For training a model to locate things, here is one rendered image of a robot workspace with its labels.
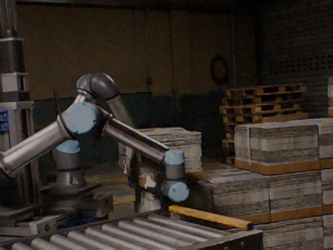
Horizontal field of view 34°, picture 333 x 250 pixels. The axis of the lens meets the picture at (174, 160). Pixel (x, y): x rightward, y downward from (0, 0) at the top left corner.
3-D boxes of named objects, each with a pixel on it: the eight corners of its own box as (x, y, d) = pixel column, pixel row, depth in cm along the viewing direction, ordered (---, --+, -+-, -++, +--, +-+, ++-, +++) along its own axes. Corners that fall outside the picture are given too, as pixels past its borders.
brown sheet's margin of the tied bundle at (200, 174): (135, 184, 253) (134, 175, 252) (194, 178, 260) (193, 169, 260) (142, 187, 237) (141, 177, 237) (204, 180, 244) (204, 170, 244)
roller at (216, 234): (156, 225, 207) (155, 211, 206) (239, 248, 169) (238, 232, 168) (145, 227, 204) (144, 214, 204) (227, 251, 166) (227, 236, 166)
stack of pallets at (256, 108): (270, 155, 1028) (267, 85, 1012) (311, 157, 956) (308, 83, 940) (220, 164, 944) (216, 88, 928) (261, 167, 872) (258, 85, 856)
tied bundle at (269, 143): (234, 167, 292) (232, 125, 289) (282, 162, 301) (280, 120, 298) (267, 175, 256) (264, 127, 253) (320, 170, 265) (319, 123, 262)
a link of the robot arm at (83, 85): (47, 158, 266) (97, 68, 282) (33, 156, 277) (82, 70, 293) (65, 170, 273) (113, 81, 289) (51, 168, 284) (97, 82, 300)
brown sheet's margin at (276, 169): (234, 166, 291) (233, 158, 291) (282, 161, 300) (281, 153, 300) (267, 175, 256) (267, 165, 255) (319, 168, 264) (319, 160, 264)
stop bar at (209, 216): (175, 209, 208) (175, 204, 208) (254, 228, 173) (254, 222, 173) (168, 210, 206) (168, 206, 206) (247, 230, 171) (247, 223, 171)
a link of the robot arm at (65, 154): (64, 170, 259) (62, 141, 257) (50, 167, 269) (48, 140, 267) (85, 166, 266) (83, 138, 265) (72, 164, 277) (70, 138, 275)
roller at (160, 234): (125, 233, 199) (127, 219, 199) (205, 260, 161) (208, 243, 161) (113, 231, 196) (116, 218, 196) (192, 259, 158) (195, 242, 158)
